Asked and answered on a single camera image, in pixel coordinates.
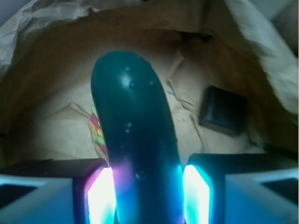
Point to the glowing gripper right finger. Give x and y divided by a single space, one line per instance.
241 189

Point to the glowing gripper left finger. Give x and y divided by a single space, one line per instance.
57 192

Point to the dark green plastic pickle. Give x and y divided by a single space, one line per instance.
140 138

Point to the black square block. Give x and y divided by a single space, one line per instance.
223 111

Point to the brown paper bag bin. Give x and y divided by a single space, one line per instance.
49 47

